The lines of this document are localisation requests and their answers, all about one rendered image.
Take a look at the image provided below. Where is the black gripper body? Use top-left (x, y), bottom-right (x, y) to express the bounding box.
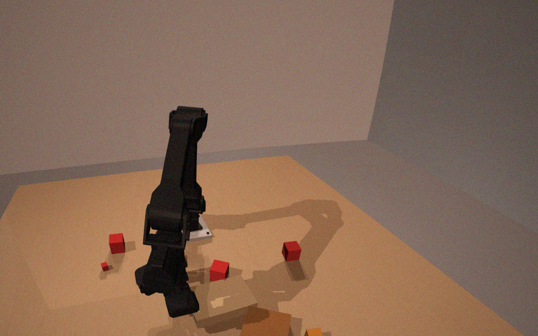
top-left (165, 257), bottom-right (199, 318)

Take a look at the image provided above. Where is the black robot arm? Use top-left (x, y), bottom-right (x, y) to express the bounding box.
top-left (135, 106), bottom-right (207, 296)

